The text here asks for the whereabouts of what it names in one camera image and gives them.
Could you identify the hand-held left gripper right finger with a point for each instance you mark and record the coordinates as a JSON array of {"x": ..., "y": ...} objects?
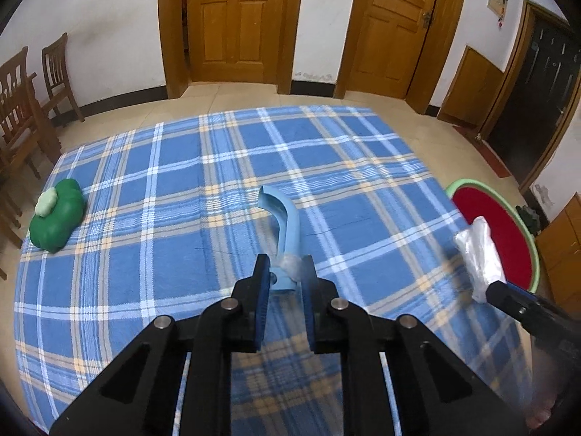
[{"x": 312, "y": 318}]

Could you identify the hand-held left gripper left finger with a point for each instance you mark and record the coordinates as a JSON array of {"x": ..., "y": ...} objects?
[{"x": 258, "y": 309}]

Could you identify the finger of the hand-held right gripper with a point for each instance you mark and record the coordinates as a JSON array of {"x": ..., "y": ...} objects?
[
  {"x": 533, "y": 297},
  {"x": 508, "y": 302}
]

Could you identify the white plastic bag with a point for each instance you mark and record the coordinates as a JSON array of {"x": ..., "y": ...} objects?
[{"x": 481, "y": 254}]

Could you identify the red basin with green rim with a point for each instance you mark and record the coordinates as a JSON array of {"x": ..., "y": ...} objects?
[{"x": 481, "y": 200}]

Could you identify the person's right hand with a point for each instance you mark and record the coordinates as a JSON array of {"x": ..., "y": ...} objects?
[{"x": 544, "y": 413}]

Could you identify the wooden sideboard cabinet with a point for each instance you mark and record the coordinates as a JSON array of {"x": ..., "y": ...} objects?
[{"x": 563, "y": 245}]

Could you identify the dark grey slipper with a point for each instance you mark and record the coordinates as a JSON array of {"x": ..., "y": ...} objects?
[{"x": 530, "y": 220}]

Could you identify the red door mat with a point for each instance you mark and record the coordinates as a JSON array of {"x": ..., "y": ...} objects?
[{"x": 497, "y": 163}]

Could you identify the blue plaid blanket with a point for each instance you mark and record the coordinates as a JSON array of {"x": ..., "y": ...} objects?
[{"x": 181, "y": 190}]

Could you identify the black metal door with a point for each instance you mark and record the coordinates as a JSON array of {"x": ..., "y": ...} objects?
[{"x": 535, "y": 91}]

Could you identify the green plush toy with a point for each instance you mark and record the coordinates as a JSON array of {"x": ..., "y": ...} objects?
[{"x": 63, "y": 218}]

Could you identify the red hanging tassel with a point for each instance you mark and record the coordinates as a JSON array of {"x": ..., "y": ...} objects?
[{"x": 501, "y": 18}]

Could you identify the wooden dining chair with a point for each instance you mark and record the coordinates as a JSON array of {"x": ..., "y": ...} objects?
[
  {"x": 13, "y": 81},
  {"x": 56, "y": 63}
]

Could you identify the low wooden wall cabinet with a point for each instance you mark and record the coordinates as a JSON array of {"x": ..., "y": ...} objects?
[{"x": 472, "y": 86}]

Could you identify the wooden frame of black door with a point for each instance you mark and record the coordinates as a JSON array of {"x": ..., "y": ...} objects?
[{"x": 508, "y": 68}]

